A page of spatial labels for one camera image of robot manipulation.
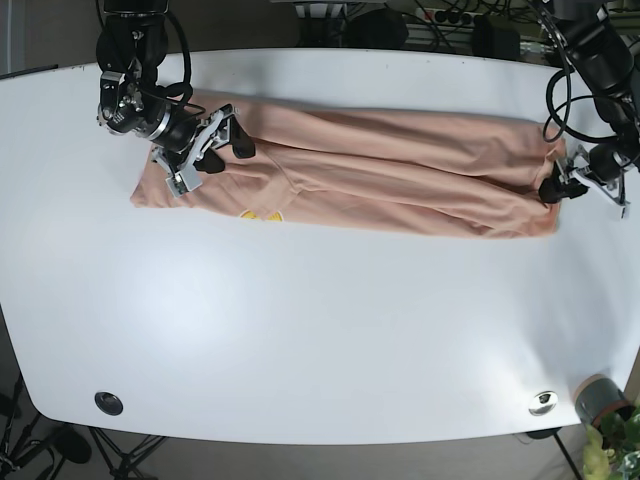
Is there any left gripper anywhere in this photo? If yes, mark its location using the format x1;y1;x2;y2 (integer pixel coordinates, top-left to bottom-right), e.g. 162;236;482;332
538;143;639;219

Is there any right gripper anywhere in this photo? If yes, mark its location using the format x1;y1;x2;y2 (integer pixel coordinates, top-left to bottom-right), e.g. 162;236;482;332
148;104;256;197

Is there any peach T-shirt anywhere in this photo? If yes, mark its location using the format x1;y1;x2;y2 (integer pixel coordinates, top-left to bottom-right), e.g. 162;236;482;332
131;97;566;239

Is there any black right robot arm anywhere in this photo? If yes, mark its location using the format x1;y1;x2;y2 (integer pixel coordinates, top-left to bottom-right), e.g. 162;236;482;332
95;1;256;197

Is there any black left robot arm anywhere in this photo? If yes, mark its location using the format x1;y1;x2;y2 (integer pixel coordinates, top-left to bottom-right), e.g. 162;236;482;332
529;1;639;218

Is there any grey plant pot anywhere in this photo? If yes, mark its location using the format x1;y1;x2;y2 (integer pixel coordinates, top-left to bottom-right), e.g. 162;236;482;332
573;374;635;427

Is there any silver table grommet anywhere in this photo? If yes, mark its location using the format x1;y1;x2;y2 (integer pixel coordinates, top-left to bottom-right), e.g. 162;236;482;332
528;391;558;417

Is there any green potted plant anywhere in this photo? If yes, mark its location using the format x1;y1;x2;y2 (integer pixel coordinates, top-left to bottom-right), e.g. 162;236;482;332
582;406;639;480

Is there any black table grommet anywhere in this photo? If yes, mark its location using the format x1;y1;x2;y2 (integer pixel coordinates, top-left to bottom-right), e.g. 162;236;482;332
94;391;124;416

